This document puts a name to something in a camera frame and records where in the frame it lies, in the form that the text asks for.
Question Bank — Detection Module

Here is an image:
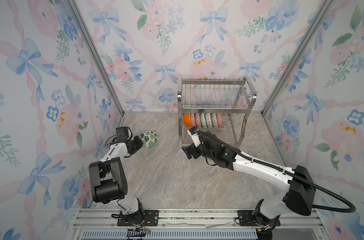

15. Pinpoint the green leaf pattern bowl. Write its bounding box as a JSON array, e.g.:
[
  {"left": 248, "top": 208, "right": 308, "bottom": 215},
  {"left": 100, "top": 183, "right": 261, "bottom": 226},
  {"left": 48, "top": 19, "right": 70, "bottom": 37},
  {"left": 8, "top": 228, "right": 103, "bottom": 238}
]
[{"left": 140, "top": 131, "right": 159, "bottom": 149}]

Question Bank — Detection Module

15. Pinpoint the pale green celadon bowl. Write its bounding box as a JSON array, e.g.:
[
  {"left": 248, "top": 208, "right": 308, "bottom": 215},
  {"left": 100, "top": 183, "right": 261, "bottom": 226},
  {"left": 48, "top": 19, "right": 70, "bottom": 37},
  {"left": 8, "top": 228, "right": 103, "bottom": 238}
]
[{"left": 200, "top": 113, "right": 207, "bottom": 128}]

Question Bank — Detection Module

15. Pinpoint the orange white bowl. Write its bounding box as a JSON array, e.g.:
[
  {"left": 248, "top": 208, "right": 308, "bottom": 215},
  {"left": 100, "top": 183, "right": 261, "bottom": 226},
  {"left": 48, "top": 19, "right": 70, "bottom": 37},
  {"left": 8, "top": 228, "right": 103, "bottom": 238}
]
[{"left": 183, "top": 113, "right": 192, "bottom": 128}]

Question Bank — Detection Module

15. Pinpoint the dark patterned bowl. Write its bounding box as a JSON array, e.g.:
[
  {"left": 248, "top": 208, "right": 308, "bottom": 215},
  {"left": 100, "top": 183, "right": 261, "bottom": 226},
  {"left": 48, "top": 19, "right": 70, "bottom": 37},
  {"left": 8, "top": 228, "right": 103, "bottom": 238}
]
[{"left": 195, "top": 113, "right": 202, "bottom": 128}]

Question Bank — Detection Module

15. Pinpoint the pink purple bowl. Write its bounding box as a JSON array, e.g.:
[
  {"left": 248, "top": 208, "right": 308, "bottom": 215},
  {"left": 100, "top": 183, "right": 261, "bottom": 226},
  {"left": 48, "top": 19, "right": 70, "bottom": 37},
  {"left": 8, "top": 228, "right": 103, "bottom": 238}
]
[{"left": 190, "top": 113, "right": 197, "bottom": 127}]

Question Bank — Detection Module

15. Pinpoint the purple glass bowl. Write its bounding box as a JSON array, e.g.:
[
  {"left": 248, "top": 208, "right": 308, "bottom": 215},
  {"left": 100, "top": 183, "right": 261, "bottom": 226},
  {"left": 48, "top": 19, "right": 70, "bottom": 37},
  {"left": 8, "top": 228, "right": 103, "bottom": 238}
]
[{"left": 211, "top": 113, "right": 219, "bottom": 128}]

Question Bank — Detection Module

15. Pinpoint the dark speckled bowl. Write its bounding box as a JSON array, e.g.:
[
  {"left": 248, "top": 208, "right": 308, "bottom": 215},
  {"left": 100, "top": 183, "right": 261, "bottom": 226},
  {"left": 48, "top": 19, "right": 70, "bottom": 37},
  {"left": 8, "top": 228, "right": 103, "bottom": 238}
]
[{"left": 216, "top": 113, "right": 224, "bottom": 128}]

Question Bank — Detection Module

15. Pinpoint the stainless steel dish rack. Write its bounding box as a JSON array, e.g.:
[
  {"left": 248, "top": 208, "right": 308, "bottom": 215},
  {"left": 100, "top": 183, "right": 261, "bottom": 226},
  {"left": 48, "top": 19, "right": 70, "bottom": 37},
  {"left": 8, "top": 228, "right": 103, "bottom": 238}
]
[{"left": 177, "top": 77, "right": 258, "bottom": 148}]

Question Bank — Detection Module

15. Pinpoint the green geometric pattern bowl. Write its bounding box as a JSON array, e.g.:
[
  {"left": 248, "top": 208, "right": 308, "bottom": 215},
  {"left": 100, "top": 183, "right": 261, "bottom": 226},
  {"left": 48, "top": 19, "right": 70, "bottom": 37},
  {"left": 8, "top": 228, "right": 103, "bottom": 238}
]
[{"left": 205, "top": 113, "right": 213, "bottom": 128}]

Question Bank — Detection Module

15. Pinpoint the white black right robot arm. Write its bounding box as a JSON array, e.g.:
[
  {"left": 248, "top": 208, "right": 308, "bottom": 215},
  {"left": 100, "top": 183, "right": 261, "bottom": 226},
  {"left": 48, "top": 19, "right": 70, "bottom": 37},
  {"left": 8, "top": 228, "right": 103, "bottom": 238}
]
[{"left": 182, "top": 132, "right": 315, "bottom": 226}]

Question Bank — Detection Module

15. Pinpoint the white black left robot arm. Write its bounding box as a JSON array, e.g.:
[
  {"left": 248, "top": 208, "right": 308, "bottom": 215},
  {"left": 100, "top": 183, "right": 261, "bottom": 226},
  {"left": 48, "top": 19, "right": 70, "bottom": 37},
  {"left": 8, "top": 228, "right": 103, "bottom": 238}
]
[{"left": 89, "top": 127, "right": 145, "bottom": 221}]

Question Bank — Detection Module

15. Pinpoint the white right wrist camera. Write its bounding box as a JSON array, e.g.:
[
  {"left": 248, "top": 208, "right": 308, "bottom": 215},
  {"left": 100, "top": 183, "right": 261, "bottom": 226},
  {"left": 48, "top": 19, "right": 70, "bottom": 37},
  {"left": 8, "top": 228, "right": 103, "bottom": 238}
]
[{"left": 188, "top": 127, "right": 201, "bottom": 148}]

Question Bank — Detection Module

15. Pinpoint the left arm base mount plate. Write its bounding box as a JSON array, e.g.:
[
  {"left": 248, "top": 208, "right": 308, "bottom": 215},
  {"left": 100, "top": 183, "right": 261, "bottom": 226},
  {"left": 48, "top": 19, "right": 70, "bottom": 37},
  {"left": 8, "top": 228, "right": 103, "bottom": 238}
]
[{"left": 117, "top": 210, "right": 160, "bottom": 227}]

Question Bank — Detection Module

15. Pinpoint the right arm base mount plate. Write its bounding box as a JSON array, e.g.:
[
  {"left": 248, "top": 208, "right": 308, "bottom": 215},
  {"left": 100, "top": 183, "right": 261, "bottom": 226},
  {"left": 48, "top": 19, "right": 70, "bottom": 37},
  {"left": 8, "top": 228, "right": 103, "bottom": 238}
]
[{"left": 235, "top": 210, "right": 281, "bottom": 228}]

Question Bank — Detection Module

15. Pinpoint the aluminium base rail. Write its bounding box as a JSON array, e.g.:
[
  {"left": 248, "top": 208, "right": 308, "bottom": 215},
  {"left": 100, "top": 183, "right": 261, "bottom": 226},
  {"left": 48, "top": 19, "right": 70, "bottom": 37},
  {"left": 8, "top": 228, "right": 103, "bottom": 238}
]
[{"left": 68, "top": 209, "right": 330, "bottom": 240}]

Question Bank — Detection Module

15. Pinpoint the aluminium corner post left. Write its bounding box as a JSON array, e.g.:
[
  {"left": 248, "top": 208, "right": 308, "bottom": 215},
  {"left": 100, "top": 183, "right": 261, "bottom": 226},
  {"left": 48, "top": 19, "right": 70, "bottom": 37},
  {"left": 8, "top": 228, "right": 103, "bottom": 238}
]
[{"left": 64, "top": 0, "right": 124, "bottom": 118}]

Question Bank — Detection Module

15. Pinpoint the aluminium corner post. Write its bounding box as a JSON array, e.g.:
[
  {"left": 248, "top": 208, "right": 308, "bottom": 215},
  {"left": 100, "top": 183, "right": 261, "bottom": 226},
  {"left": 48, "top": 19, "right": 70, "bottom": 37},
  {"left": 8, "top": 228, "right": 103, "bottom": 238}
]
[
  {"left": 64, "top": 0, "right": 124, "bottom": 118},
  {"left": 260, "top": 0, "right": 335, "bottom": 116}
]

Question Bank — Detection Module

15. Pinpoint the black corrugated cable conduit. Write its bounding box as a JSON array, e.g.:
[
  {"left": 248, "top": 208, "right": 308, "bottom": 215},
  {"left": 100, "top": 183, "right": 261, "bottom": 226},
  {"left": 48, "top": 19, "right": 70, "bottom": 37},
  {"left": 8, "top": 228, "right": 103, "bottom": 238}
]
[{"left": 196, "top": 130, "right": 357, "bottom": 213}]

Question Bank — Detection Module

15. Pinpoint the aluminium corner post right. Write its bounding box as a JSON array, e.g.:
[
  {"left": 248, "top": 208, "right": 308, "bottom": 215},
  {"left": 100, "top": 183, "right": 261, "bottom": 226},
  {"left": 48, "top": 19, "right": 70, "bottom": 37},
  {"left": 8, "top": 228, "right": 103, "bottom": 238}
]
[{"left": 260, "top": 0, "right": 335, "bottom": 116}]

